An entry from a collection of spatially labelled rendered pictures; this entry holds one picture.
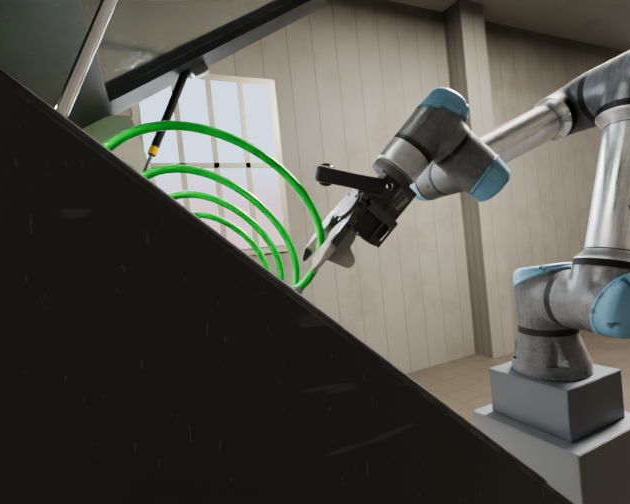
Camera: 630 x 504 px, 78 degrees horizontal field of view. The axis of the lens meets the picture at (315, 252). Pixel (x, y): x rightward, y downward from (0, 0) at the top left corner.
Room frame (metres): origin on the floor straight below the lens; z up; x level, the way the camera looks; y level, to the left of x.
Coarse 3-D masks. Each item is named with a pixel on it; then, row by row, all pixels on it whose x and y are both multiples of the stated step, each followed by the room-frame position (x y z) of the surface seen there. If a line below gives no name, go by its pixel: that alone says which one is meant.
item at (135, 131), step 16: (144, 128) 0.55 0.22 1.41; (160, 128) 0.56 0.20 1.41; (176, 128) 0.57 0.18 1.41; (192, 128) 0.58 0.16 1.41; (208, 128) 0.59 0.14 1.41; (112, 144) 0.54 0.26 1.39; (240, 144) 0.60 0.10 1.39; (272, 160) 0.62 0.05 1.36; (288, 176) 0.63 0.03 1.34; (304, 192) 0.64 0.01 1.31; (320, 224) 0.65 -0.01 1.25; (320, 240) 0.65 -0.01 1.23; (304, 288) 0.63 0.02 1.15
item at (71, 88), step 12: (108, 0) 0.26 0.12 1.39; (96, 12) 0.26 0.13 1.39; (108, 12) 0.26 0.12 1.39; (96, 24) 0.25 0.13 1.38; (96, 36) 0.26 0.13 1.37; (84, 48) 0.25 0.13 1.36; (96, 48) 0.26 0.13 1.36; (84, 60) 0.25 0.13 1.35; (72, 72) 0.25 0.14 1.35; (84, 72) 0.25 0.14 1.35; (72, 84) 0.25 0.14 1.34; (60, 96) 0.25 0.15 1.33; (72, 96) 0.25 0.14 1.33; (60, 108) 0.25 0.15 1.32
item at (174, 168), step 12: (156, 168) 0.63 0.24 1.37; (168, 168) 0.64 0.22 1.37; (180, 168) 0.64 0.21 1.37; (192, 168) 0.65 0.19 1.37; (216, 180) 0.67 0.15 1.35; (228, 180) 0.67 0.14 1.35; (240, 192) 0.68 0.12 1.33; (264, 204) 0.70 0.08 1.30; (276, 228) 0.71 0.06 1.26; (288, 240) 0.71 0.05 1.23
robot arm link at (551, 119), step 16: (576, 80) 0.82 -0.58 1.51; (560, 96) 0.82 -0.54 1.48; (576, 96) 0.81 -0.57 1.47; (528, 112) 0.83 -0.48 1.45; (544, 112) 0.81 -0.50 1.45; (560, 112) 0.81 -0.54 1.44; (576, 112) 0.81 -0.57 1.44; (496, 128) 0.81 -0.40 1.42; (512, 128) 0.80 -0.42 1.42; (528, 128) 0.80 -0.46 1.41; (544, 128) 0.80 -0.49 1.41; (560, 128) 0.82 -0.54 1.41; (576, 128) 0.83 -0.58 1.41; (496, 144) 0.78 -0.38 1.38; (512, 144) 0.79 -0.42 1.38; (528, 144) 0.80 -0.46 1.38; (416, 192) 0.80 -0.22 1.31; (432, 192) 0.76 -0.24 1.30
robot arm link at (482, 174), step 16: (464, 144) 0.62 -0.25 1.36; (480, 144) 0.63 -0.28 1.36; (448, 160) 0.64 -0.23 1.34; (464, 160) 0.63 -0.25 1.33; (480, 160) 0.63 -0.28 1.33; (496, 160) 0.63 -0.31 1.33; (432, 176) 0.72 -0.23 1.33; (448, 176) 0.67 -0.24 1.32; (464, 176) 0.64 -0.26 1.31; (480, 176) 0.64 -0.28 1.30; (496, 176) 0.63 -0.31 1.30; (448, 192) 0.72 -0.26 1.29; (480, 192) 0.65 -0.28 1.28; (496, 192) 0.65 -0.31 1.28
